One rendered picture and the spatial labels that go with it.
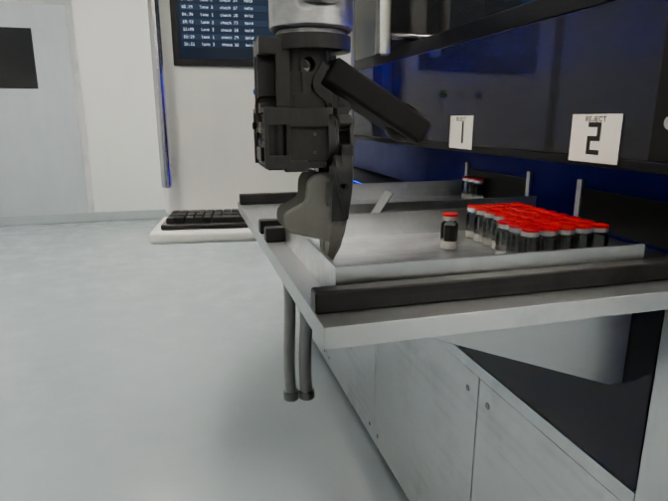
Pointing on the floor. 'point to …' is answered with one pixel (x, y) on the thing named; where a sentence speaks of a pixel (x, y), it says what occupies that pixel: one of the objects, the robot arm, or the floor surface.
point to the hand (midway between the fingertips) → (333, 250)
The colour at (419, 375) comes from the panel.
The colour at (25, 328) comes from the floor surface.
